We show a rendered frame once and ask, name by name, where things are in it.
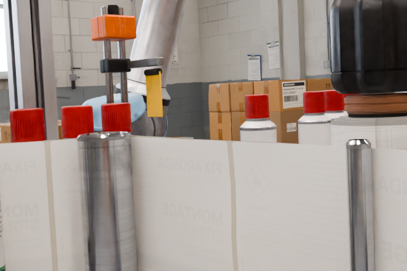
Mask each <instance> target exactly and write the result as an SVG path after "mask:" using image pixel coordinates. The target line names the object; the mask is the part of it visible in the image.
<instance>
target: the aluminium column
mask: <svg viewBox="0 0 407 271"><path fill-rule="evenodd" d="M3 6H4V24H5V42H6V52H7V69H8V87H9V97H10V110H11V109H24V108H38V94H37V83H36V66H35V52H34V44H33V29H32V20H31V3H30V0H3ZM35 16H36V32H37V40H38V55H39V69H40V78H41V99H42V109H43V110H44V122H45V136H46V140H59V131H58V112H57V101H56V82H55V63H54V52H53V33H52V23H51V4H50V0H35Z"/></svg>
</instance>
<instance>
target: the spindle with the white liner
mask: <svg viewBox="0 0 407 271"><path fill-rule="evenodd" d="M329 40H330V58H331V73H332V75H331V82H332V85H333V87H334V89H335V90H336V91H337V92H338V93H339V94H352V95H346V97H345V98H344V103H345V111H346V112H347V114H348V116H340V117H338V118H335V119H334V120H332V121H331V123H330V124H329V125H330V133H331V146H346V142H347V141H348V140H351V139H368V140H369V141H370V142H371V148H378V149H397V147H401V148H407V93H395V92H406V91H407V0H334V1H333V4H332V7H331V10H330V13H329ZM362 93H365V94H362Z"/></svg>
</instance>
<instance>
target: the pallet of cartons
mask: <svg viewBox="0 0 407 271"><path fill-rule="evenodd" d="M324 90H333V85H332V82H331V78H326V79H292V80H264V81H255V82H236V83H217V84H211V85H209V92H208V104H209V112H210V140H229V141H240V126H241V125H242V124H243V123H244V122H246V120H247V119H246V118H245V116H246V112H245V96H246V95H253V94H267V95H268V98H269V112H270V117H269V120H270V121H272V122H273V123H274V124H275V125H276V126H277V128H276V131H277V143H293V144H299V134H298V123H297V121H298V120H299V119H300V118H301V117H302V116H304V113H303V92H305V91H324Z"/></svg>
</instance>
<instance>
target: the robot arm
mask: <svg viewBox="0 0 407 271"><path fill-rule="evenodd" d="M186 2H187V0H144V1H143V4H142V10H141V14H140V17H139V22H138V25H137V30H136V39H134V43H133V48H132V51H131V56H130V60H139V59H148V58H154V57H162V58H163V59H164V65H160V66H154V67H143V68H131V71H130V72H127V83H128V103H130V107H131V127H132V132H131V135H133V136H151V137H165V135H166V132H167V126H168V120H167V111H168V107H169V103H170V96H169V95H168V93H167V91H166V85H167V80H168V75H169V72H170V68H171V63H172V60H173V55H174V51H175V48H176V42H177V38H178V35H179V30H180V25H181V22H182V18H183V15H184V10H185V5H186ZM154 68H160V69H161V70H162V74H161V87H162V109H163V117H148V112H147V90H146V78H145V74H144V71H145V70H147V69H154ZM105 103H107V100H106V96H101V97H96V98H93V99H90V100H87V101H85V102H84V103H83V104H82V105H91V106H92V107H93V124H94V132H102V117H101V105H102V104H105ZM114 103H121V87H120V83H118V84H117V85H116V88H115V91H114Z"/></svg>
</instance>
